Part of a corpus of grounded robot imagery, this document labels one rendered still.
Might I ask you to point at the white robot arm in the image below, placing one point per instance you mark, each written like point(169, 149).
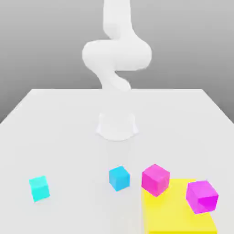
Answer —
point(117, 54)

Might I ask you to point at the small blue cube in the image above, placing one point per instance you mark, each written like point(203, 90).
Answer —
point(119, 178)

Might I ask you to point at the small pink cube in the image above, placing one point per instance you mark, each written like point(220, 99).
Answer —
point(155, 181)

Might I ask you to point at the small cyan cube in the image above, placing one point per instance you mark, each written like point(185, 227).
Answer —
point(39, 189)

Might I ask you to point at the small magenta cube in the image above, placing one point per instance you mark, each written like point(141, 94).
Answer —
point(201, 196)

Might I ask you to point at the large yellow box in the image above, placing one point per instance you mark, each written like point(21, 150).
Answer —
point(173, 215)

